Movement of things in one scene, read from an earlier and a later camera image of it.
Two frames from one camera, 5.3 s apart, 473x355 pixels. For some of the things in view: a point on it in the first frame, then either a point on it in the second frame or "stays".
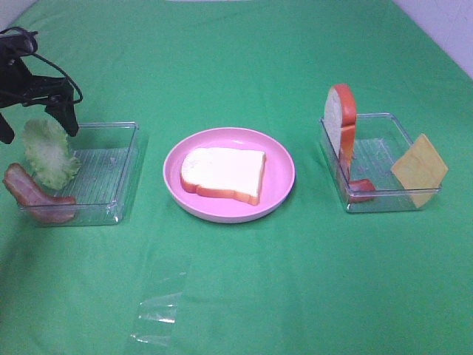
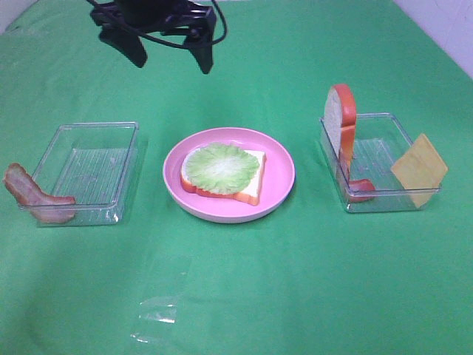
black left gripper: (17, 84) -> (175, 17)
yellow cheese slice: (420, 169) stays
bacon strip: (32, 198) stays
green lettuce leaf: (48, 154) -> (222, 168)
